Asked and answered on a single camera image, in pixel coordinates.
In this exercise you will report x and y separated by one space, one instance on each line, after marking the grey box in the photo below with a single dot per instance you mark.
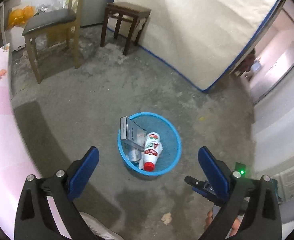
130 130

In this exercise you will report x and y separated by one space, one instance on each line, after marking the yellow plastic bag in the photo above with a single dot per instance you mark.
20 16

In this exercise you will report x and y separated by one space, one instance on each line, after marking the person's right hand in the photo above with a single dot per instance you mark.
209 220

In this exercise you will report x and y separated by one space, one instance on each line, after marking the dark wooden furniture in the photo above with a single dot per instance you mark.
247 63

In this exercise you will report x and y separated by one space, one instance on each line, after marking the person's white shoe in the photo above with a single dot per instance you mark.
99 227

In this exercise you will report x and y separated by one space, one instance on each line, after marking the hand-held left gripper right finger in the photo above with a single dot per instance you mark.
213 170

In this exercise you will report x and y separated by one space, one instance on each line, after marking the pink tablecloth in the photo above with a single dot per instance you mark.
1 130

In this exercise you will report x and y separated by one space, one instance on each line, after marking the wooden chair black seat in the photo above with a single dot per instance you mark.
49 17

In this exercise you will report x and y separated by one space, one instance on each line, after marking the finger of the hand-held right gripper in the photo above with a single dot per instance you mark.
199 186

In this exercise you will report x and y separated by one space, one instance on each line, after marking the white storage box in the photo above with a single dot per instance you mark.
15 38

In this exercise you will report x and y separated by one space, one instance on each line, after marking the white bottle red cap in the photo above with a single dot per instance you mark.
150 152

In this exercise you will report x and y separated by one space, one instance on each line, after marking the white mattress blue edge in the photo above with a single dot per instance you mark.
192 30

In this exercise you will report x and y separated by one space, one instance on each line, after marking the small white box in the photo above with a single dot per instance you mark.
134 155

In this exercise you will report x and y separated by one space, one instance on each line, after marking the dark wooden stool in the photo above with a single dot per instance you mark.
127 7

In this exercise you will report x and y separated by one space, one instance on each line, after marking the tan paper scrap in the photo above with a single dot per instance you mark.
166 218

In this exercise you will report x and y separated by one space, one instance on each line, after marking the blue plastic mesh basket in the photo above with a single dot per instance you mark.
169 142

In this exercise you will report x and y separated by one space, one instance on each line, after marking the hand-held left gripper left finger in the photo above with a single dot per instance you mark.
84 170

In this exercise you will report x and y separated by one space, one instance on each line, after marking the clear plastic bag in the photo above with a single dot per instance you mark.
59 0

